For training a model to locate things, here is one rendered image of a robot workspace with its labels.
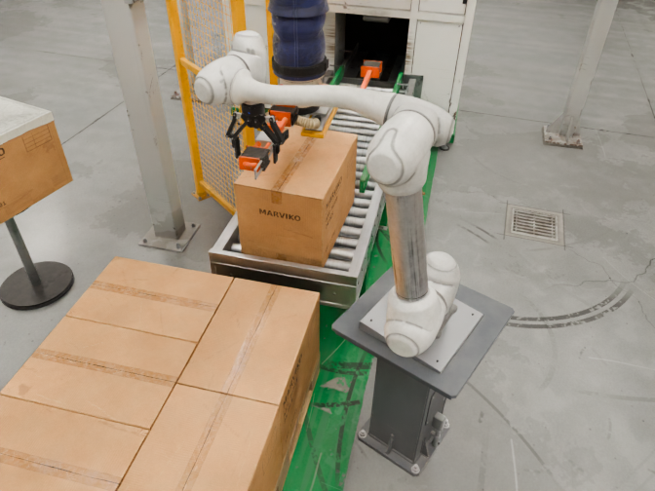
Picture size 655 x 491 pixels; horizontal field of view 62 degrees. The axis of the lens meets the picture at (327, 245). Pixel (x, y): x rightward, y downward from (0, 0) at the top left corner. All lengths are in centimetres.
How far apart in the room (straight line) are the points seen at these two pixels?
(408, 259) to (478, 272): 193
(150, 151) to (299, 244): 125
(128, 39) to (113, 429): 189
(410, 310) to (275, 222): 95
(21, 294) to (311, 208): 189
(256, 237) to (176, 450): 100
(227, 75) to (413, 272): 76
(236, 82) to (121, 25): 156
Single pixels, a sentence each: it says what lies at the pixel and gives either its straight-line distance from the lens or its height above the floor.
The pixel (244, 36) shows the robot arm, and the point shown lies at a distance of 171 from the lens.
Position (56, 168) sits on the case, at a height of 74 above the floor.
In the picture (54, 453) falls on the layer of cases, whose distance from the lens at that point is 212.
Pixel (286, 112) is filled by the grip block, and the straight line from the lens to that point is 215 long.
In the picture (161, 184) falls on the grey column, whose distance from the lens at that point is 343.
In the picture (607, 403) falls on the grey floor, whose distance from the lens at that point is 304.
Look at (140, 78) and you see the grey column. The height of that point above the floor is 109.
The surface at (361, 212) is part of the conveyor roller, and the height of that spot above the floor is 54.
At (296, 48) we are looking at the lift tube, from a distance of 225.
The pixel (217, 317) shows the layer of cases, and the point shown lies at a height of 54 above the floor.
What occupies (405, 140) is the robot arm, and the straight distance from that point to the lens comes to 135.
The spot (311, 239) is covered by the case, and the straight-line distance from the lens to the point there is 240.
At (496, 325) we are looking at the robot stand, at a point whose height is 75.
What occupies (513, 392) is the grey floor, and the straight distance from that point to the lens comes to 290.
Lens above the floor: 222
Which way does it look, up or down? 39 degrees down
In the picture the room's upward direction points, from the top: 1 degrees clockwise
